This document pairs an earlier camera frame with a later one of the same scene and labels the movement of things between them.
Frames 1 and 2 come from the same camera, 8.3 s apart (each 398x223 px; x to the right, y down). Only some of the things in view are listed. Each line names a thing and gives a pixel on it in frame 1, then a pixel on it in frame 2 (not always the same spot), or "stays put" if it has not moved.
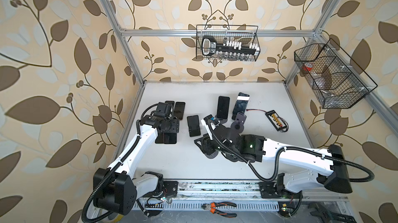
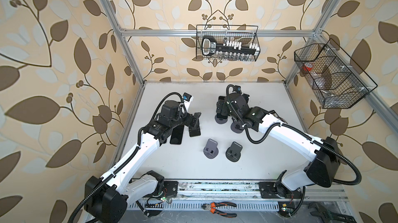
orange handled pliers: [211, 208] stays put
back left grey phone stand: [222, 120] stays put
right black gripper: [206, 143] → [219, 103]
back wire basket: [227, 42] stays put
